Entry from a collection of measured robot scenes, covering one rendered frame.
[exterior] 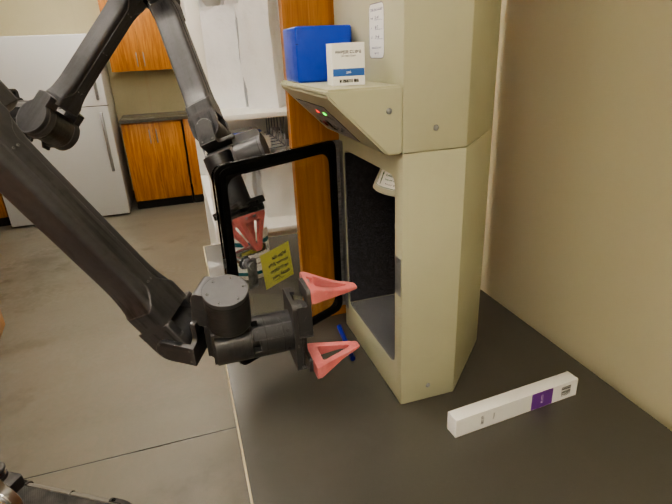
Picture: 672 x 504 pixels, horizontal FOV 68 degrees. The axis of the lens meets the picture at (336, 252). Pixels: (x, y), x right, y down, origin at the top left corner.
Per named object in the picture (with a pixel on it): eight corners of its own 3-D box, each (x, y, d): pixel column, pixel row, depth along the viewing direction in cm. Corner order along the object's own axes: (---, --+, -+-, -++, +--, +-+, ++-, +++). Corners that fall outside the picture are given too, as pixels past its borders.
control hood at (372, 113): (337, 127, 104) (335, 76, 100) (403, 154, 75) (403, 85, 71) (283, 132, 100) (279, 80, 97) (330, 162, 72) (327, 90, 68)
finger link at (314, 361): (365, 326, 69) (299, 340, 66) (366, 369, 72) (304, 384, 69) (349, 304, 75) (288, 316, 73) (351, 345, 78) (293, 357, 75)
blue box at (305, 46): (336, 77, 97) (334, 27, 94) (353, 79, 88) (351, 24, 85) (286, 80, 95) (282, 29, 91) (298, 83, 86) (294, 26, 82)
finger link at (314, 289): (363, 280, 66) (295, 293, 64) (365, 327, 69) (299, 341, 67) (347, 262, 72) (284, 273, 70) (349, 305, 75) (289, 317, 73)
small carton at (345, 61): (358, 82, 80) (357, 42, 78) (365, 84, 75) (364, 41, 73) (327, 84, 79) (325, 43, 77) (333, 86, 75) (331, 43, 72)
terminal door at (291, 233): (342, 308, 118) (335, 138, 103) (240, 368, 97) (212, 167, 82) (340, 307, 118) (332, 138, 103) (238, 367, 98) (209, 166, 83)
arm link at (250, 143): (213, 140, 105) (193, 122, 97) (262, 119, 104) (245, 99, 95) (227, 190, 102) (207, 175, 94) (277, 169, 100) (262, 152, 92)
